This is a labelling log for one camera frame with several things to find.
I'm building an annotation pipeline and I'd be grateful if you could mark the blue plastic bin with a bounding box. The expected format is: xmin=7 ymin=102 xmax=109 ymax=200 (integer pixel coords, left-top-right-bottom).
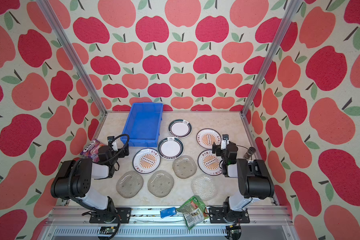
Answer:
xmin=123 ymin=103 xmax=164 ymax=148

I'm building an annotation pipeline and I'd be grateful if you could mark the green rimmed white plate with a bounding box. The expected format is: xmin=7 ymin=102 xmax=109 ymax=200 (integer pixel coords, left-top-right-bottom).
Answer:
xmin=168 ymin=119 xmax=193 ymax=138
xmin=158 ymin=137 xmax=184 ymax=160

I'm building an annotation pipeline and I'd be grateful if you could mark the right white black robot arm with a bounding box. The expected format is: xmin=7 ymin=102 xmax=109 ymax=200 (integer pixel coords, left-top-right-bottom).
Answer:
xmin=208 ymin=141 xmax=275 ymax=225

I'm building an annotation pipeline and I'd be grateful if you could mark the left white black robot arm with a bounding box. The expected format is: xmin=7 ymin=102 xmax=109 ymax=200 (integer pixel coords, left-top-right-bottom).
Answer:
xmin=51 ymin=145 xmax=131 ymax=224

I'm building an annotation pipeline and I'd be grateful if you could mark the purple cherry snack bag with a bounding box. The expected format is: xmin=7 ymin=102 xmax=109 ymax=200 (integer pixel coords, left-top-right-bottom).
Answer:
xmin=80 ymin=139 xmax=105 ymax=163

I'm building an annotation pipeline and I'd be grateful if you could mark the near right orange sunburst plate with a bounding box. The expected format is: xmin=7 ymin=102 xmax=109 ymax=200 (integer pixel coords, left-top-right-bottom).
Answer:
xmin=198 ymin=150 xmax=222 ymax=176

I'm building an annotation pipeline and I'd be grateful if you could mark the orange sunburst plate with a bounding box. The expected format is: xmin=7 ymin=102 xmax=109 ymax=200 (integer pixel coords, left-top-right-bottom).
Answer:
xmin=196 ymin=129 xmax=222 ymax=149
xmin=133 ymin=148 xmax=161 ymax=174
xmin=198 ymin=150 xmax=222 ymax=176

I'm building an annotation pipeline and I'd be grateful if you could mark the small dark spice jar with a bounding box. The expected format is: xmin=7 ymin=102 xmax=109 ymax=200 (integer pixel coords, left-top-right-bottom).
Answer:
xmin=244 ymin=147 xmax=256 ymax=160

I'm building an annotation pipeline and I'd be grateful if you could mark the far right orange sunburst plate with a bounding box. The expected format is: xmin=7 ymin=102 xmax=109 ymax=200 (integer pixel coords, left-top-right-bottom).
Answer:
xmin=196 ymin=129 xmax=222 ymax=149

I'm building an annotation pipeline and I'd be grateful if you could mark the right clear textured glass plate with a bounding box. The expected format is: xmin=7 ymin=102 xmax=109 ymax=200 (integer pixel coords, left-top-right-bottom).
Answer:
xmin=191 ymin=175 xmax=218 ymax=201

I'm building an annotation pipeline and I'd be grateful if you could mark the left orange sunburst plate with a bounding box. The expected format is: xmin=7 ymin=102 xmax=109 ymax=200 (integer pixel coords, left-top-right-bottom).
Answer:
xmin=133 ymin=148 xmax=161 ymax=174

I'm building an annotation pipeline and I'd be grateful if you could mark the green snack packet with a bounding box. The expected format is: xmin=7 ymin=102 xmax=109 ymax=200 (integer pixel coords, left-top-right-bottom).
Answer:
xmin=176 ymin=196 xmax=208 ymax=230

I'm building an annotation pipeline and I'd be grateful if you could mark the small blue packet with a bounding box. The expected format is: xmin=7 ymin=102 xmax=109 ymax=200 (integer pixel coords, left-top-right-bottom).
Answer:
xmin=160 ymin=207 xmax=177 ymax=219

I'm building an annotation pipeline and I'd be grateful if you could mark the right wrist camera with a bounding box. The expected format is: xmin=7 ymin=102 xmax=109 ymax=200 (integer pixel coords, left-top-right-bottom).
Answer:
xmin=221 ymin=134 xmax=230 ymax=150

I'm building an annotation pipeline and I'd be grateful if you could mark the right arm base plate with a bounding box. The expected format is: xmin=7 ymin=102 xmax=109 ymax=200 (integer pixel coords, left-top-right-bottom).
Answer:
xmin=206 ymin=206 xmax=250 ymax=225

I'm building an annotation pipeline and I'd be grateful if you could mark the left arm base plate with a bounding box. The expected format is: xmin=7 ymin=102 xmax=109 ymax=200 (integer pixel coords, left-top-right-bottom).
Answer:
xmin=89 ymin=208 xmax=132 ymax=224

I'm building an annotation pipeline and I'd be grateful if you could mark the aluminium front rail base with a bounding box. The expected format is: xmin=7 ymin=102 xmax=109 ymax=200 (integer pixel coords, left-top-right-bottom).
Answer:
xmin=36 ymin=206 xmax=299 ymax=240

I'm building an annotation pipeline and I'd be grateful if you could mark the left aluminium frame post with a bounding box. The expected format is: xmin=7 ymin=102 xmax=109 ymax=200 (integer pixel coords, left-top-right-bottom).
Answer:
xmin=36 ymin=0 xmax=107 ymax=117

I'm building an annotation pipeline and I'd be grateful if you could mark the aluminium frame post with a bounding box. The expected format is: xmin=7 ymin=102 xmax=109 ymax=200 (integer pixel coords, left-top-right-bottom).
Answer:
xmin=36 ymin=0 xmax=107 ymax=117
xmin=241 ymin=0 xmax=303 ymax=119

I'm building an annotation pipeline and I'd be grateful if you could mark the right aluminium frame post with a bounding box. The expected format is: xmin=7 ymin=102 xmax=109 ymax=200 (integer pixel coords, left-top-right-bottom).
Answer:
xmin=241 ymin=0 xmax=303 ymax=119

